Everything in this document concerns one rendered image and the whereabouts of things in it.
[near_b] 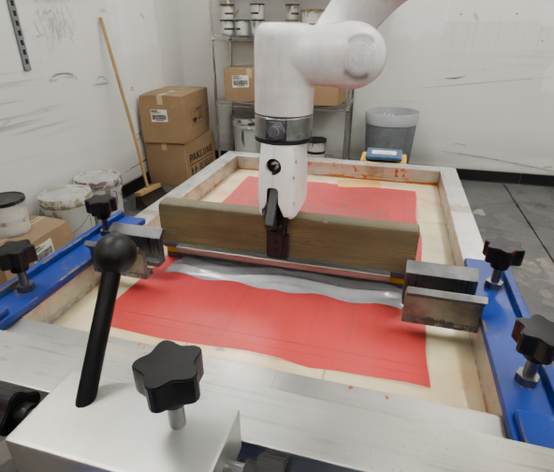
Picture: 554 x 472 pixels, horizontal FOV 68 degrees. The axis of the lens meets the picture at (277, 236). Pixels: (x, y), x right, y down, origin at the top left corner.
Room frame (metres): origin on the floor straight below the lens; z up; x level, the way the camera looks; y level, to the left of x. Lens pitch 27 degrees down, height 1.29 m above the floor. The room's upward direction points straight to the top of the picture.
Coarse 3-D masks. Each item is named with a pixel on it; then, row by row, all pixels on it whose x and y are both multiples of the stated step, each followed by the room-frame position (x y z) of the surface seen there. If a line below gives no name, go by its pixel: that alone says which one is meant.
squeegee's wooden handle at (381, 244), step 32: (192, 224) 0.57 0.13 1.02; (224, 224) 0.55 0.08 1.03; (256, 224) 0.54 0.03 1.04; (288, 224) 0.53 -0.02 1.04; (320, 224) 0.51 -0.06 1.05; (352, 224) 0.51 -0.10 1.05; (384, 224) 0.50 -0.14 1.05; (416, 224) 0.50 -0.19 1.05; (288, 256) 0.53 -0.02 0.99; (320, 256) 0.51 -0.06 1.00; (352, 256) 0.50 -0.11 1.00; (384, 256) 0.49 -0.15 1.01
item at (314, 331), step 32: (352, 192) 0.89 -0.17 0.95; (384, 192) 0.89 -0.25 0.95; (416, 256) 0.59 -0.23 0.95; (288, 320) 0.42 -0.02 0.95; (320, 320) 0.42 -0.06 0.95; (352, 320) 0.42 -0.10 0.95; (384, 320) 0.42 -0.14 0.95; (256, 352) 0.37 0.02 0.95; (288, 352) 0.37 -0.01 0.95; (320, 352) 0.37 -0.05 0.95; (352, 352) 0.37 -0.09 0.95; (384, 352) 0.37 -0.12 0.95; (416, 352) 0.37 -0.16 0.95; (416, 384) 0.32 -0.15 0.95
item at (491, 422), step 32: (224, 160) 1.02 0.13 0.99; (256, 160) 1.05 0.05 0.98; (320, 160) 1.02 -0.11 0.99; (352, 160) 1.02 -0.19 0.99; (192, 192) 0.81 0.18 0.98; (448, 192) 0.79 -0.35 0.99; (160, 224) 0.68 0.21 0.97; (448, 224) 0.68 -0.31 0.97; (480, 256) 0.53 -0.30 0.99; (64, 288) 0.45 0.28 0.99; (32, 320) 0.38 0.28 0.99; (128, 352) 0.33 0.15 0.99; (480, 352) 0.34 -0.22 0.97; (256, 384) 0.28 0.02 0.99; (288, 384) 0.28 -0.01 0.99; (320, 384) 0.28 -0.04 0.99; (480, 384) 0.32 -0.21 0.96; (416, 416) 0.25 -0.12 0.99; (448, 416) 0.25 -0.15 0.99; (480, 416) 0.25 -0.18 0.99
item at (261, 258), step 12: (180, 252) 0.56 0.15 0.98; (192, 252) 0.55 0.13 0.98; (204, 252) 0.55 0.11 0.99; (216, 252) 0.54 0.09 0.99; (228, 252) 0.54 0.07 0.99; (240, 252) 0.54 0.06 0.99; (276, 264) 0.52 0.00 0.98; (288, 264) 0.51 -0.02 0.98; (300, 264) 0.51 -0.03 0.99; (312, 264) 0.51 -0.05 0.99; (324, 264) 0.51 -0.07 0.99; (336, 264) 0.51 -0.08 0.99; (360, 276) 0.49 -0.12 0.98; (372, 276) 0.48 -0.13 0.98; (384, 276) 0.48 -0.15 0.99
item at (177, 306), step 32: (256, 192) 0.89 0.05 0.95; (320, 192) 0.89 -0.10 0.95; (128, 288) 0.50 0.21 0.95; (160, 288) 0.50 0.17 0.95; (192, 288) 0.50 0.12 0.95; (224, 288) 0.50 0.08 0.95; (256, 288) 0.50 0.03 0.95; (128, 320) 0.42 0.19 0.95; (160, 320) 0.42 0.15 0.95; (192, 320) 0.42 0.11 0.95; (224, 320) 0.42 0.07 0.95; (256, 320) 0.42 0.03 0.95
